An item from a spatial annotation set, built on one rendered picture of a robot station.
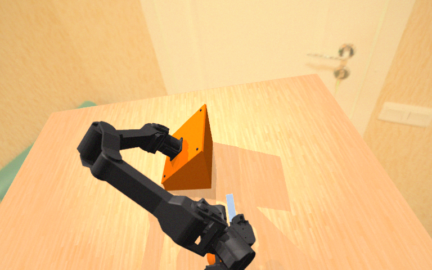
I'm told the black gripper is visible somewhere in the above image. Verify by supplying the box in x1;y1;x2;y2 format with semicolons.
204;204;228;270

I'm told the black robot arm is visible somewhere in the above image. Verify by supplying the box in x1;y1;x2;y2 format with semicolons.
76;121;256;270

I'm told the orange ball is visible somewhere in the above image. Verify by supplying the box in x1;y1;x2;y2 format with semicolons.
207;253;215;265

